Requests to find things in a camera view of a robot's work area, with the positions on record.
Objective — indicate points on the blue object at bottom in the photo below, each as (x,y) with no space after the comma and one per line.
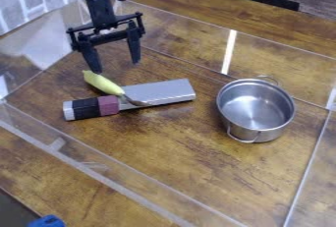
(47,221)

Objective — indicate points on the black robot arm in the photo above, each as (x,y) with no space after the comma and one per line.
(107,28)

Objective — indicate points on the yellow handled metal spoon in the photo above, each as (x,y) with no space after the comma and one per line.
(108,87)

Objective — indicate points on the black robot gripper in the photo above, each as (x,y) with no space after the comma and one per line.
(86,36)

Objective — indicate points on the grey toy cleaver knife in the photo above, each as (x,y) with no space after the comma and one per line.
(159,93)

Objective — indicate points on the small steel pot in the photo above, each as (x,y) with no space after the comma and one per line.
(256,109)

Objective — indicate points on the clear acrylic enclosure panels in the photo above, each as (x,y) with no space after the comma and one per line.
(160,167)

